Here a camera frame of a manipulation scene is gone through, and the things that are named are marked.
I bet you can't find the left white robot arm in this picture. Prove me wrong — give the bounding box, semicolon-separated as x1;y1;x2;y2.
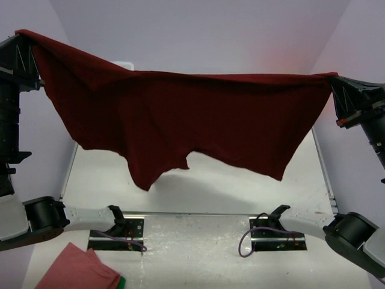
1;34;125;251

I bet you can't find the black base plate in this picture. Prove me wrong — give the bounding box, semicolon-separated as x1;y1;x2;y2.
250;230;307;252
87;214;145;252

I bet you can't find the dark red t-shirt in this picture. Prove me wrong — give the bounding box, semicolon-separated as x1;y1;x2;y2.
19;30;331;190

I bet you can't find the white plastic basket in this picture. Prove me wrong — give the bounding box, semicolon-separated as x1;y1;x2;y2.
112;61;134;71

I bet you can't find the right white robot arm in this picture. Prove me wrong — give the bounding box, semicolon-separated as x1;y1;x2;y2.
268;76;384;282

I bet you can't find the green cloth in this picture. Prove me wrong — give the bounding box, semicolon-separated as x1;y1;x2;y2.
116;276;126;289

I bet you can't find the pink folded t-shirt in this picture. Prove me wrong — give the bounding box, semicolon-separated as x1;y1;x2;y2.
35;243;121;289

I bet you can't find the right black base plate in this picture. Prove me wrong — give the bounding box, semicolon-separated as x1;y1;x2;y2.
250;230;307;252

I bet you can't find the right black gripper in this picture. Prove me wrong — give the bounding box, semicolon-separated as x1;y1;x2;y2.
327;71;385;166

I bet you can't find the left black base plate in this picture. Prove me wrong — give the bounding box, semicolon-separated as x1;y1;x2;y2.
87;214;145;252

